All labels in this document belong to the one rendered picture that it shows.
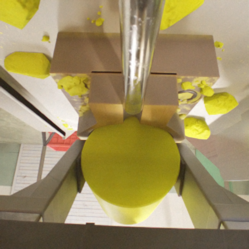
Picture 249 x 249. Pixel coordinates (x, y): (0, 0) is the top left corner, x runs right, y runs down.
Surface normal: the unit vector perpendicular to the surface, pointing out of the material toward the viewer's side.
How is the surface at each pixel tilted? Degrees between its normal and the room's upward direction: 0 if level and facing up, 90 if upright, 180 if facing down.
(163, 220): 90
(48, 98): 0
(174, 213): 90
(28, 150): 90
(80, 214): 90
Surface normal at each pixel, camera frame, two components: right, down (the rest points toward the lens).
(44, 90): -0.04, 0.95
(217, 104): -0.45, 0.45
